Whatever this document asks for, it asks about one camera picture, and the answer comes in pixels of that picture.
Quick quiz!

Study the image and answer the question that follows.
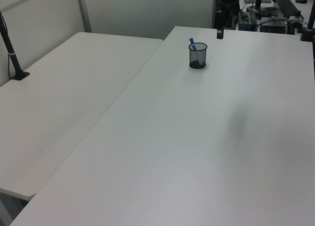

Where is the blue capped white marker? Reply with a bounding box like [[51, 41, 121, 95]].
[[189, 37, 200, 64]]

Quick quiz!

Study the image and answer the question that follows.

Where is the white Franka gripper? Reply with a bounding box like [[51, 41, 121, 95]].
[[215, 10, 225, 40]]

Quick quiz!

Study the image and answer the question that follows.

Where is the grey partition post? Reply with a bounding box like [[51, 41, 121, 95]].
[[75, 0, 92, 33]]

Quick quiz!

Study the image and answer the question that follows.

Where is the white side table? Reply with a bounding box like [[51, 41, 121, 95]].
[[0, 32, 164, 202]]

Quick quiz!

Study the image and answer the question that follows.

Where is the black clamp camera stand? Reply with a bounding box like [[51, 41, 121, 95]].
[[299, 4, 315, 42]]

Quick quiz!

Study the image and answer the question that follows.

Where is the silver device with black knob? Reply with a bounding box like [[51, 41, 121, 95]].
[[287, 10, 304, 29]]

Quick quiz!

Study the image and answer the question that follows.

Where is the green grey device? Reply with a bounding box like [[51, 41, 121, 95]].
[[237, 10, 258, 31]]

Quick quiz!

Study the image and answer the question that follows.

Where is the black camera stand white band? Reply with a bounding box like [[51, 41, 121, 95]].
[[0, 11, 31, 81]]

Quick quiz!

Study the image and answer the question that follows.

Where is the black monitor stand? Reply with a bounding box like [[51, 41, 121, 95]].
[[246, 0, 279, 18]]

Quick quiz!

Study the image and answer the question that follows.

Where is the black mesh pen cup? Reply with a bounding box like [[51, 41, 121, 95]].
[[188, 42, 208, 69]]

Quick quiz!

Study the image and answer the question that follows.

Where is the grey electronics box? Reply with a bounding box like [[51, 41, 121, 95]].
[[260, 16, 289, 34]]

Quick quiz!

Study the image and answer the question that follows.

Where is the black keyboard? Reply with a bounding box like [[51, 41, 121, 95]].
[[275, 0, 299, 18]]

